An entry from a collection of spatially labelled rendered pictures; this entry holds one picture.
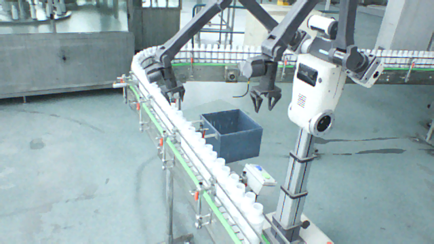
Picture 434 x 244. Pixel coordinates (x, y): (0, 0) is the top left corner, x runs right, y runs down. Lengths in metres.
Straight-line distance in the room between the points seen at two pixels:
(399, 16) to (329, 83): 5.58
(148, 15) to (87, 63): 2.35
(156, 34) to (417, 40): 5.03
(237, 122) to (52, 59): 2.87
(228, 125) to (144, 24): 4.59
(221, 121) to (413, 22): 5.58
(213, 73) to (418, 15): 5.00
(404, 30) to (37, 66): 6.18
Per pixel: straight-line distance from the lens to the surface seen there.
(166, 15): 6.83
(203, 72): 3.17
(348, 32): 1.45
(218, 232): 1.44
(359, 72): 1.58
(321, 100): 1.71
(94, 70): 4.75
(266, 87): 1.26
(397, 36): 7.30
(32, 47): 4.62
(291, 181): 2.04
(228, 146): 2.08
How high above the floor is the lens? 1.94
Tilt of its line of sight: 27 degrees down
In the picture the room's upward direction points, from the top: 5 degrees clockwise
